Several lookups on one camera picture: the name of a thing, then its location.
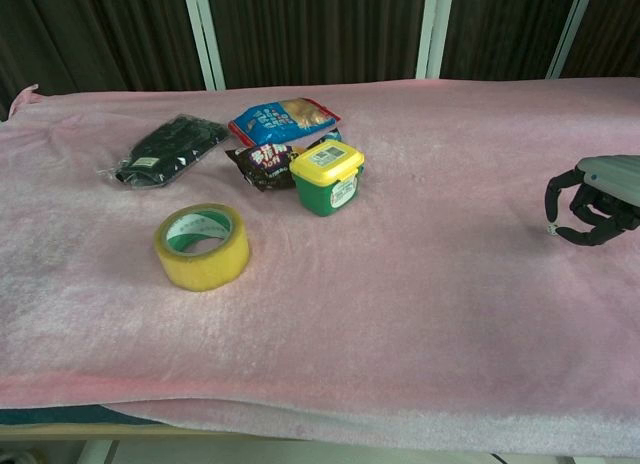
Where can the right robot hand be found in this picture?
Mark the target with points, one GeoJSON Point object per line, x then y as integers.
{"type": "Point", "coordinates": [607, 191]}

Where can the yellow packing tape roll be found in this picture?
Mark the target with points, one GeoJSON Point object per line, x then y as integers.
{"type": "Point", "coordinates": [210, 256]}

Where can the pink fleece blanket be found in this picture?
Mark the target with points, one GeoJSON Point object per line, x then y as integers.
{"type": "Point", "coordinates": [380, 284]}

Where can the green tub with yellow lid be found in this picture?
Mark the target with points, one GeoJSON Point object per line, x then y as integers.
{"type": "Point", "coordinates": [327, 181]}

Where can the dark pleated curtain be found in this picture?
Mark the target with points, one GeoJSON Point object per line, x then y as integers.
{"type": "Point", "coordinates": [320, 29]}

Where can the blue snack bag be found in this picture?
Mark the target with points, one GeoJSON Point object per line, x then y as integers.
{"type": "Point", "coordinates": [282, 119]}

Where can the dark purple snack packet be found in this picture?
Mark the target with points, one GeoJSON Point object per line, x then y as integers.
{"type": "Point", "coordinates": [262, 165]}

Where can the black gloves in plastic bag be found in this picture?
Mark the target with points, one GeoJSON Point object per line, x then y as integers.
{"type": "Point", "coordinates": [167, 151]}

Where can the white frame post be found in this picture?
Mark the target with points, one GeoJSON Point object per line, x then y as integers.
{"type": "Point", "coordinates": [205, 34]}
{"type": "Point", "coordinates": [430, 31]}
{"type": "Point", "coordinates": [570, 31]}

